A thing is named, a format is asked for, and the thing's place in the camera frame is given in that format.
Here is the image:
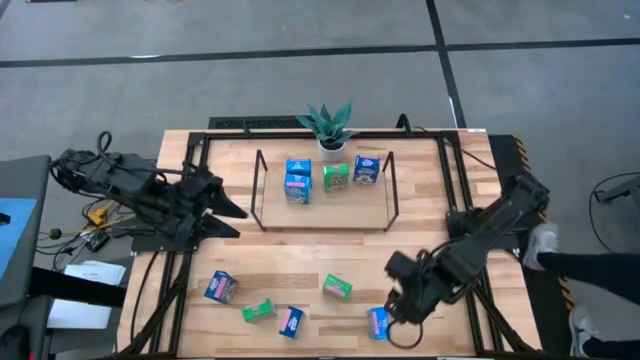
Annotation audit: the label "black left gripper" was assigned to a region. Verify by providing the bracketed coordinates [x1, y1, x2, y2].
[167, 167, 249, 241]

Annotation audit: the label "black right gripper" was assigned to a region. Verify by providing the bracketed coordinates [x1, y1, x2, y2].
[384, 249, 454, 330]

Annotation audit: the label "Frosted Flakes cereal box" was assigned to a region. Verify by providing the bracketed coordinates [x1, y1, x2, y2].
[278, 305, 306, 341]
[352, 154, 381, 187]
[203, 270, 240, 305]

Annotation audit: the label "Apple Jacks cereal box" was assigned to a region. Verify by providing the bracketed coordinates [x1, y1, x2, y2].
[322, 163, 350, 194]
[240, 297, 278, 324]
[322, 272, 354, 303]

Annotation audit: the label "black perforated panel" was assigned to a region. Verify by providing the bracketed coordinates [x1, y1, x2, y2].
[208, 115, 311, 130]

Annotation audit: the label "yellow plug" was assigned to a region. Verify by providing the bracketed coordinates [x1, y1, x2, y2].
[87, 198, 124, 227]

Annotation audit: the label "black power adapter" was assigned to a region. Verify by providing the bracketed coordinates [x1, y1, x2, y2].
[84, 232, 111, 253]

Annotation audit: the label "snake plant in white pot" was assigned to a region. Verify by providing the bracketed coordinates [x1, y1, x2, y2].
[294, 99, 360, 162]

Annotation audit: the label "black flat bar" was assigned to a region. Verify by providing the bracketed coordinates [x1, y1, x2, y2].
[29, 267, 127, 309]

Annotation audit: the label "white papers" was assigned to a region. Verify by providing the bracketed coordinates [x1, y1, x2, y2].
[47, 259, 127, 331]

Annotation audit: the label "black hazard-striped floor mat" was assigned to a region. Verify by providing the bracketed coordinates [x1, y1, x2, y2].
[487, 133, 576, 359]

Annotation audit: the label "grey side table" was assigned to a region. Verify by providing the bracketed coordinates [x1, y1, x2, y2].
[0, 154, 53, 311]

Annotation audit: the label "person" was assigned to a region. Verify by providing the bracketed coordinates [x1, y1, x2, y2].
[519, 222, 640, 359]

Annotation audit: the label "blue pad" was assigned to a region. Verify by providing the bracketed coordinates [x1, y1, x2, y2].
[0, 197, 39, 281]

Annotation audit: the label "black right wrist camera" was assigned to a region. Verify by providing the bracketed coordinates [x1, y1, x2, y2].
[384, 249, 419, 282]

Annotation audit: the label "black metal table frame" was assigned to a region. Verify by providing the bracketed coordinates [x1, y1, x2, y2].
[115, 127, 544, 360]

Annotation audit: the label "wooden shelf with black frame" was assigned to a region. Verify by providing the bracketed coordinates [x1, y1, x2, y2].
[249, 148, 401, 234]

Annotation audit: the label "black cable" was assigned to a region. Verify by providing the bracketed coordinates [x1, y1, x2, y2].
[396, 113, 499, 171]

